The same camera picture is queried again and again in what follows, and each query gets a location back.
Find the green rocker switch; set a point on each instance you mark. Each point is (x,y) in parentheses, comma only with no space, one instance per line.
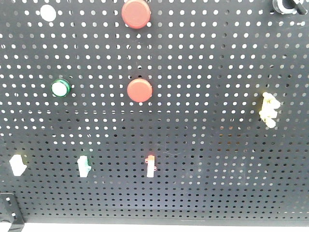
(83,166)

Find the white rocker switch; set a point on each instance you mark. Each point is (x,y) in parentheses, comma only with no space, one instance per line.
(17,165)

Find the lower red push button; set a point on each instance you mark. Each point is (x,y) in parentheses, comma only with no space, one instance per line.
(139,90)

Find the red push button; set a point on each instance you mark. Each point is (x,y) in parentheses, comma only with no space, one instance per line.
(139,90)
(136,13)

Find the yellow plastic switch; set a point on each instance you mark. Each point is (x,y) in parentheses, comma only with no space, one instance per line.
(268,112)

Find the black left pegboard clamp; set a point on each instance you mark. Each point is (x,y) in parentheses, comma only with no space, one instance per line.
(11,212)

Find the black rotary toggle switch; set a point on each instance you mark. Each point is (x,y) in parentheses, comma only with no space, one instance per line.
(287,7)

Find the red rocker switch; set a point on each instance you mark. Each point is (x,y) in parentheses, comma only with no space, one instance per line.
(151,168)

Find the black perforated pegboard panel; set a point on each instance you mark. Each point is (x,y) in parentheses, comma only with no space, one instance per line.
(208,62)

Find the white round push button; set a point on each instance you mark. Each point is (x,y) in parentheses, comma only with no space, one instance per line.
(48,13)

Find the upper red push button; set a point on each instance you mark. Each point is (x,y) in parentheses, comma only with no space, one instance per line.
(136,13)

